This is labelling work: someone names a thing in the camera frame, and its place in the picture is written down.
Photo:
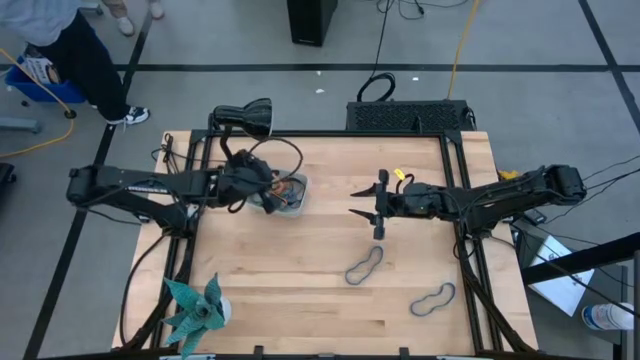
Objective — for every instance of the blue plastic crate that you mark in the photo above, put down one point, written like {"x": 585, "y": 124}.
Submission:
{"x": 35, "y": 92}

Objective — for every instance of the black desk lamp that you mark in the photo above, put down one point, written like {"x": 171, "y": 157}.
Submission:
{"x": 247, "y": 117}

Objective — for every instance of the person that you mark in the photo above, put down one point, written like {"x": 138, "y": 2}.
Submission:
{"x": 85, "y": 65}
{"x": 125, "y": 25}

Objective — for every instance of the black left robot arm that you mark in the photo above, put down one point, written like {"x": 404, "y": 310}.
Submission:
{"x": 125, "y": 180}

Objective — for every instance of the white printed cardboard box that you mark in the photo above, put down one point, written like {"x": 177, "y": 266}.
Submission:
{"x": 37, "y": 67}

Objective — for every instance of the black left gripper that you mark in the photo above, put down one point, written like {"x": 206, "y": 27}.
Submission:
{"x": 245, "y": 177}

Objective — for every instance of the white plastic bottle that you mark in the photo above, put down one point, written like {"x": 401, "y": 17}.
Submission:
{"x": 607, "y": 316}

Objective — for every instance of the black metal beam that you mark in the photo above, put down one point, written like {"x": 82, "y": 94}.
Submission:
{"x": 575, "y": 262}

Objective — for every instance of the black equipment base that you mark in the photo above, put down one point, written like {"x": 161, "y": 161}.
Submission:
{"x": 6, "y": 174}

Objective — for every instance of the white paper sheet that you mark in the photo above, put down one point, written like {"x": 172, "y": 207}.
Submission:
{"x": 565, "y": 292}

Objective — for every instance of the white plastic bin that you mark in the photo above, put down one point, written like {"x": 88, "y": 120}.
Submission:
{"x": 300, "y": 206}

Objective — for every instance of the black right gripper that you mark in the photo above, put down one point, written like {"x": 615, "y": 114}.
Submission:
{"x": 392, "y": 200}

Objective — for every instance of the white plant pot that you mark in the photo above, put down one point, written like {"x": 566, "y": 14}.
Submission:
{"x": 226, "y": 310}

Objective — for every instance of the black aluminium table frame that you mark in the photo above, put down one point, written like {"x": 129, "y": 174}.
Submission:
{"x": 350, "y": 134}

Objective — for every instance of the orange rubber band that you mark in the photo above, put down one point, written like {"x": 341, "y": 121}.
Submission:
{"x": 284, "y": 189}

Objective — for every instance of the black perforated computer case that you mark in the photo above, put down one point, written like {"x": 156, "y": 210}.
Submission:
{"x": 400, "y": 116}

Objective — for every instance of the small black power adapter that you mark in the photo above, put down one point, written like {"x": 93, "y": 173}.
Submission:
{"x": 534, "y": 217}

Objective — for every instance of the black computer tower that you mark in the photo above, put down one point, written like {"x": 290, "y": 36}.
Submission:
{"x": 310, "y": 22}

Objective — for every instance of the grey metal furniture foot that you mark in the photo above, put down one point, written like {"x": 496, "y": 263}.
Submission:
{"x": 20, "y": 125}
{"x": 90, "y": 7}

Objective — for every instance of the teal artificial plant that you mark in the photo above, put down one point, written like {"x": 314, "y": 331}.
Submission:
{"x": 197, "y": 312}

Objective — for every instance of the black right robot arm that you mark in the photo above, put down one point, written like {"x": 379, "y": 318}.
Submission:
{"x": 500, "y": 197}

